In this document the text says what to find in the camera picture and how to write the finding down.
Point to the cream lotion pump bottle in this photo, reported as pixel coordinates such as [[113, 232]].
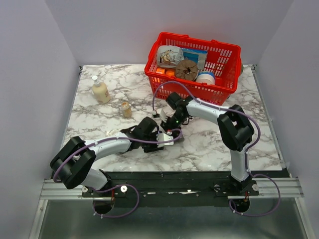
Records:
[[100, 91]]

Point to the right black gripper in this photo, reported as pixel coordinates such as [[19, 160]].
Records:
[[166, 126]]

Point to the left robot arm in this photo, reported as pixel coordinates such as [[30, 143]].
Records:
[[72, 165]]

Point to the white blue lidded tub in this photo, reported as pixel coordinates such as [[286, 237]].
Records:
[[206, 77]]

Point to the orange small package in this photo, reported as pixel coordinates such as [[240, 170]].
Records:
[[160, 70]]

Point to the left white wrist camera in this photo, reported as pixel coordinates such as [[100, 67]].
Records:
[[164, 139]]

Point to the blue white packet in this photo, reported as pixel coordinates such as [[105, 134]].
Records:
[[196, 55]]

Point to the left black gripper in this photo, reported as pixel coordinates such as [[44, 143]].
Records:
[[154, 148]]

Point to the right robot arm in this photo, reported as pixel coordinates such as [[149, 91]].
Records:
[[235, 129]]

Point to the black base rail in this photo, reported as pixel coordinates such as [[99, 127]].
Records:
[[185, 189]]

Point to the orange fruit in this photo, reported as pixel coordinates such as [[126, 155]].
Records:
[[170, 72]]

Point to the grey weekly pill organizer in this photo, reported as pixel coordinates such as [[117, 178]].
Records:
[[178, 136]]

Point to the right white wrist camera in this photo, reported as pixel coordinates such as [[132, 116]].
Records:
[[160, 115]]

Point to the brown round paper package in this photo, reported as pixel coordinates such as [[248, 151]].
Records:
[[187, 70]]

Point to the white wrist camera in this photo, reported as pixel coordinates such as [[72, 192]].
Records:
[[164, 139], [160, 115]]

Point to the clear pill bottle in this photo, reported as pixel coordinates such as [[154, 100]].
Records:
[[126, 109]]

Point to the red plastic shopping basket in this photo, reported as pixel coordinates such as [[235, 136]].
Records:
[[223, 60]]

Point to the white snack bag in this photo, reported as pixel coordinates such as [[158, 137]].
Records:
[[169, 56]]

